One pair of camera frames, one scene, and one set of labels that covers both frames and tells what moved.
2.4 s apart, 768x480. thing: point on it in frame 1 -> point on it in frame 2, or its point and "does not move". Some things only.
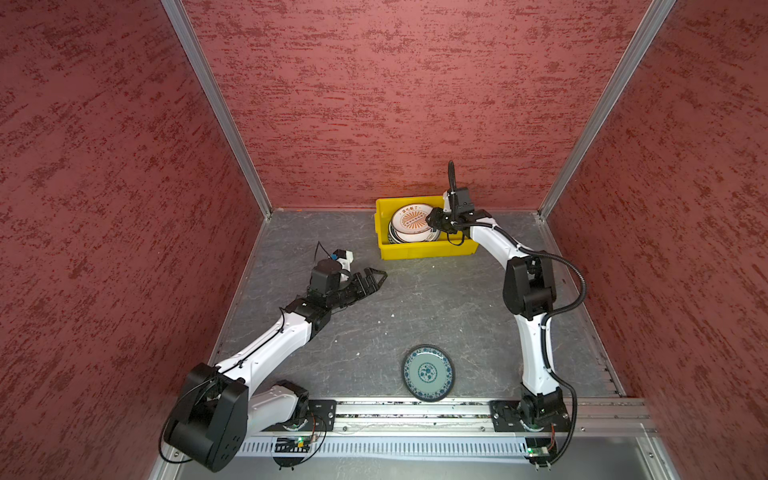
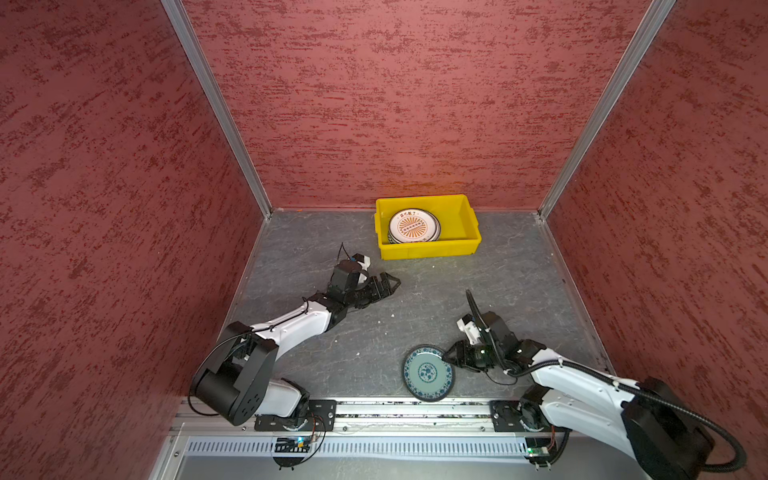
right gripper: x=435 y=221 -> x=460 y=358
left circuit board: x=299 y=444 does not move
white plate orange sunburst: x=409 y=224 does not move
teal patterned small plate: x=428 y=372 does not move
